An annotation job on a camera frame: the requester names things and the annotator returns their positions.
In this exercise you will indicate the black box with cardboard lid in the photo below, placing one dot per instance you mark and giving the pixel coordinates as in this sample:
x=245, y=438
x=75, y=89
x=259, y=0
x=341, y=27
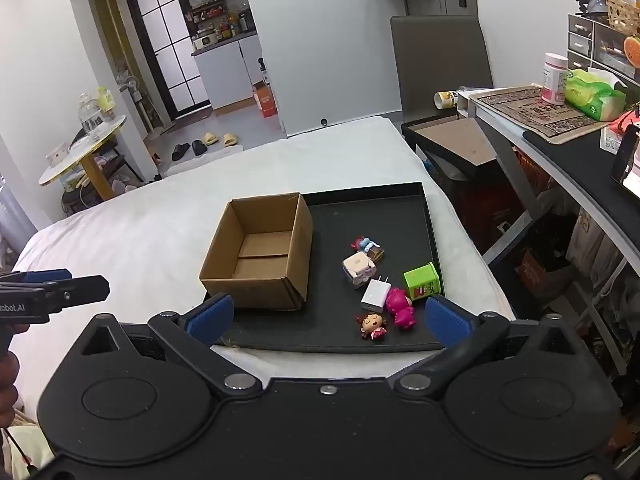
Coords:
x=450, y=140

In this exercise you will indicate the woven basket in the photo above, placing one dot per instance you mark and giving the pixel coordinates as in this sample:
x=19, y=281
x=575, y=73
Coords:
x=622, y=12

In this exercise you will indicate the orange slice decoration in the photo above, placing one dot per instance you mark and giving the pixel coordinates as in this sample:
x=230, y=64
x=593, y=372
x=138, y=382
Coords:
x=632, y=50

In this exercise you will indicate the orange carton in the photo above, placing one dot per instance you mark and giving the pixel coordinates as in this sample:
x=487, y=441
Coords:
x=265, y=102

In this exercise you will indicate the grey chair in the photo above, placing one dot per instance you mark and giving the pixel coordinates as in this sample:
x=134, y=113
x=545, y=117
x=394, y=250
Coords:
x=440, y=70

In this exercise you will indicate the black phone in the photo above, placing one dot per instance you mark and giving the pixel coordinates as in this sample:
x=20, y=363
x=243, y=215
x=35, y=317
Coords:
x=622, y=155

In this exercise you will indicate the black slipper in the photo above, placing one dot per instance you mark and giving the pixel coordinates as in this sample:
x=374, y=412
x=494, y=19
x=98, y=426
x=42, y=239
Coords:
x=180, y=152
x=199, y=148

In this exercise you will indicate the clear glass bottle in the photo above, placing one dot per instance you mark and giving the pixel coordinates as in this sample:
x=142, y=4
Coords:
x=90, y=115

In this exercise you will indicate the cream cloth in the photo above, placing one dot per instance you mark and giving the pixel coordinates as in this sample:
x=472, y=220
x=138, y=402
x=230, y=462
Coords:
x=22, y=440

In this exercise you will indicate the round table with yellow edge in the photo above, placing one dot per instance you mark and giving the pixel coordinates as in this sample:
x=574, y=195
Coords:
x=75, y=155

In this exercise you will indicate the white kitchen cabinet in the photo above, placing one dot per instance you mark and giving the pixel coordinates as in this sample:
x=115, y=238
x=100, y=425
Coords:
x=225, y=75

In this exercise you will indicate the white plug charger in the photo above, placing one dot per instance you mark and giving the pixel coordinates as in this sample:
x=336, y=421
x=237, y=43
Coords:
x=374, y=297

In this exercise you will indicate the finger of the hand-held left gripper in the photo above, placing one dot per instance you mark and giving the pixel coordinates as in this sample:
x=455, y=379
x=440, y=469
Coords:
x=45, y=276
x=85, y=290

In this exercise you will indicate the brown cardboard box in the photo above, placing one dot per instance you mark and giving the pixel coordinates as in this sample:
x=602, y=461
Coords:
x=265, y=285

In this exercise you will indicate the grey drawer organizer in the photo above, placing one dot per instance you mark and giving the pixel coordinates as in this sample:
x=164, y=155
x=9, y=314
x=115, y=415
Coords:
x=580, y=35

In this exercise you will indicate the red and blue figurine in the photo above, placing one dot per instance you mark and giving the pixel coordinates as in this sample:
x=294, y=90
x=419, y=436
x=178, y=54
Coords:
x=366, y=246

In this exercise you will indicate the white rice cooker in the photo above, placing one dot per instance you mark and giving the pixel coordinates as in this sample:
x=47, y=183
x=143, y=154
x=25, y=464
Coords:
x=204, y=40

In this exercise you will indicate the green tissue pack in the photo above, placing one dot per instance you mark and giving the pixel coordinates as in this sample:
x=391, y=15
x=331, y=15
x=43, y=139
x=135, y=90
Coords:
x=590, y=95

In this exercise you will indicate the patterned desk mat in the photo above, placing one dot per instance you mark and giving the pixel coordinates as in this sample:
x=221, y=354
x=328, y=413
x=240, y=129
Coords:
x=525, y=105

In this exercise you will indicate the person's left hand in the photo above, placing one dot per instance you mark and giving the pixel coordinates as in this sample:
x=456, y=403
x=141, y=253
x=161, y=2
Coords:
x=6, y=385

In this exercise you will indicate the paper cup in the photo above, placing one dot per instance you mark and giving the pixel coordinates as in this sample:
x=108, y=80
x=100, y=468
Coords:
x=445, y=99

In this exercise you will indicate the green small box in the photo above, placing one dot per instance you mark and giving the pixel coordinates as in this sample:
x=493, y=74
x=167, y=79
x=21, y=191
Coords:
x=422, y=282

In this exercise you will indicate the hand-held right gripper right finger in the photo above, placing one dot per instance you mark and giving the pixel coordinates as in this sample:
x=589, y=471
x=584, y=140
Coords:
x=447, y=320

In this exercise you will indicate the brown-haired doll figurine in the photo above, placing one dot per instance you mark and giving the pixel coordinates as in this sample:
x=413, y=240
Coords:
x=372, y=322

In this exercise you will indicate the white cube toy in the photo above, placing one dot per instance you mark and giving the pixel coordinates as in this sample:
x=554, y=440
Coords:
x=356, y=266

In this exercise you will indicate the black-framed glass door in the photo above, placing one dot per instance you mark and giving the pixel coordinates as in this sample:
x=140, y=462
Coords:
x=165, y=35

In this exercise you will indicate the white pill bottle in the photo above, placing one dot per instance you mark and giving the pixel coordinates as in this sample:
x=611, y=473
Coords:
x=554, y=80

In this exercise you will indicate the desk with black top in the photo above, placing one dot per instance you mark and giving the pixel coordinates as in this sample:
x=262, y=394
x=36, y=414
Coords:
x=575, y=145

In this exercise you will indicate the black shallow tray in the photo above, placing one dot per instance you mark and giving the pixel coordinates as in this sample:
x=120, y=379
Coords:
x=350, y=215

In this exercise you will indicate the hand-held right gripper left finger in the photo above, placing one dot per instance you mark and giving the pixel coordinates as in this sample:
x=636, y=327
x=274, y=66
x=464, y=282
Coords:
x=212, y=317

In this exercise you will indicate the small white box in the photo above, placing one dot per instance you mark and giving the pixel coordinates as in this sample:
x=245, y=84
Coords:
x=57, y=154

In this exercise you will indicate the pink figurine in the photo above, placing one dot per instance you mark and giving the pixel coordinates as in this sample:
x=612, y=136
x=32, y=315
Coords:
x=400, y=305

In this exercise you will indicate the yellow bottle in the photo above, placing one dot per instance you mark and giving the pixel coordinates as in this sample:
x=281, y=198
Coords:
x=106, y=99

